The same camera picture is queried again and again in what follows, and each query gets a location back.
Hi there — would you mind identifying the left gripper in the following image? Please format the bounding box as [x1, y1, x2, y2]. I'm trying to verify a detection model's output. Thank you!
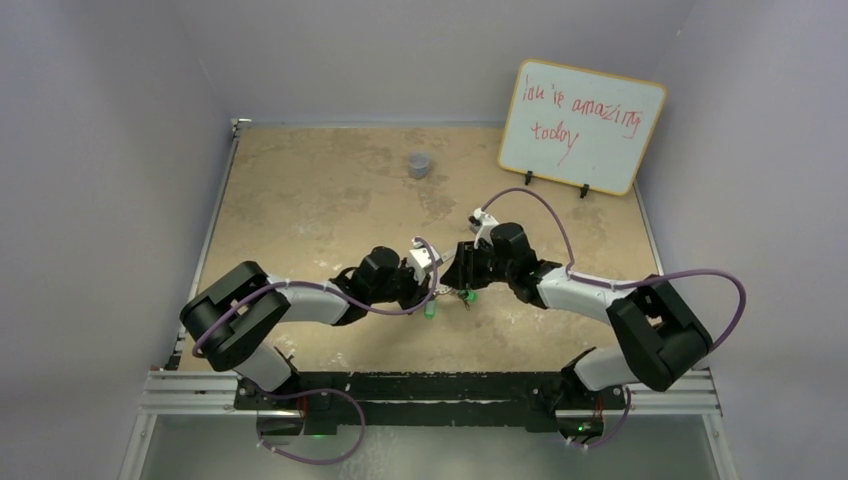
[369, 258, 435, 315]

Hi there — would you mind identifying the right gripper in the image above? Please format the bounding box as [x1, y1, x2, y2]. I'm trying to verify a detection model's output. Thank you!
[440, 240, 515, 291]

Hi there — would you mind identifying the green key tag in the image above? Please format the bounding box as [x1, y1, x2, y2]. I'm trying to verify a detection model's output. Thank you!
[457, 290, 478, 311]
[424, 299, 438, 320]

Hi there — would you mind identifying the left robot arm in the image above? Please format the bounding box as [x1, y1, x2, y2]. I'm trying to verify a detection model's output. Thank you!
[179, 239, 441, 409]

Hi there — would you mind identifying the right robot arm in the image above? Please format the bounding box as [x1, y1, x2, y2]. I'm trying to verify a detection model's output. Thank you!
[441, 223, 713, 407]

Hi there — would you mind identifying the small grey cup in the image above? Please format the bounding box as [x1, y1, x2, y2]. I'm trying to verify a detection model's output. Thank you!
[407, 152, 431, 179]

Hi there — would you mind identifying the whiteboard with red writing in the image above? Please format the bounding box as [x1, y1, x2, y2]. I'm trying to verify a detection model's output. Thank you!
[497, 59, 667, 196]

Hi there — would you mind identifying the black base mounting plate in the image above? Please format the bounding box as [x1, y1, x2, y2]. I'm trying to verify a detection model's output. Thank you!
[234, 371, 626, 435]

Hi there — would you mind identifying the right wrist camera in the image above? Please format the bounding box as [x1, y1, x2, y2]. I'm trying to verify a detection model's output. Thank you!
[468, 208, 500, 248]

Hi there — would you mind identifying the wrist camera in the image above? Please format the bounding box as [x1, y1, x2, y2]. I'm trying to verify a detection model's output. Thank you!
[468, 208, 500, 248]
[407, 238, 440, 283]

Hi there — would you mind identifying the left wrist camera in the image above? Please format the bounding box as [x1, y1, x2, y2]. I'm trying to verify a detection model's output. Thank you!
[407, 238, 440, 283]

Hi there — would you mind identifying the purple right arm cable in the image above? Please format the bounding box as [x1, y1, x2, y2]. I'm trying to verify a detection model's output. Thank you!
[479, 187, 747, 352]

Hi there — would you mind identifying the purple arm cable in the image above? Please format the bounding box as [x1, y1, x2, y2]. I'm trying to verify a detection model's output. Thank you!
[192, 237, 441, 359]
[479, 187, 747, 352]

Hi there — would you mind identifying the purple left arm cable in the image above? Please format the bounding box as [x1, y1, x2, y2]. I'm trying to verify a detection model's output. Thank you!
[192, 237, 441, 359]

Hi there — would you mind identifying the aluminium frame rail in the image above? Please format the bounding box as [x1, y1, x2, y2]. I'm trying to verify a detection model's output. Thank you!
[141, 370, 721, 415]

